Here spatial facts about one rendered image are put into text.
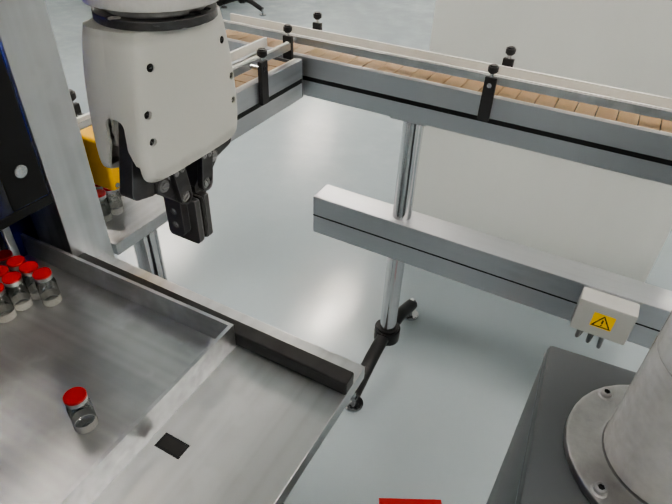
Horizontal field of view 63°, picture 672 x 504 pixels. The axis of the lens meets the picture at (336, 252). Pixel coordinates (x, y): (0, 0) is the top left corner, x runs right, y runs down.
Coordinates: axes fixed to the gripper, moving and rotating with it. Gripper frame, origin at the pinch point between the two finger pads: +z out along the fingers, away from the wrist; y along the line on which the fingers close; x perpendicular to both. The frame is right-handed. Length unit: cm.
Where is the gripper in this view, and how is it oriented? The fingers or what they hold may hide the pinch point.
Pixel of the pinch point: (188, 213)
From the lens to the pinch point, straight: 44.9
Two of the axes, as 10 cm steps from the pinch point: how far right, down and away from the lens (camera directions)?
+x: 8.8, 3.2, -3.6
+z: -0.3, 7.9, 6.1
